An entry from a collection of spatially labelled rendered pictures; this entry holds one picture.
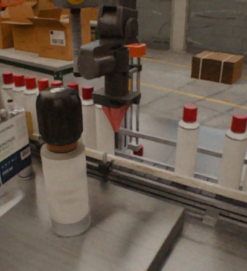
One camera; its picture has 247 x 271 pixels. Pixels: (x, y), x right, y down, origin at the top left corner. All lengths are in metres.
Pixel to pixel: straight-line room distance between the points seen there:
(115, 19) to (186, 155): 0.35
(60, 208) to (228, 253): 0.37
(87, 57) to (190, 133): 0.29
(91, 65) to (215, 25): 5.88
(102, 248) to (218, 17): 6.01
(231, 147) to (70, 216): 0.38
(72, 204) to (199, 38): 6.15
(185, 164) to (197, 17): 5.92
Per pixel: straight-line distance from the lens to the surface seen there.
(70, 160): 0.59
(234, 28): 6.37
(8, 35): 3.23
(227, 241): 0.78
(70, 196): 0.63
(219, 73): 4.84
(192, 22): 6.69
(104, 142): 0.90
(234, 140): 0.74
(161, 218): 0.73
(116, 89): 0.74
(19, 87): 1.06
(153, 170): 0.83
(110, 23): 0.71
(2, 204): 0.81
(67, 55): 2.54
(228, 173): 0.78
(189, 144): 0.78
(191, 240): 0.76
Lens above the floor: 1.35
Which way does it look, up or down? 26 degrees down
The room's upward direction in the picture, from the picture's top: straight up
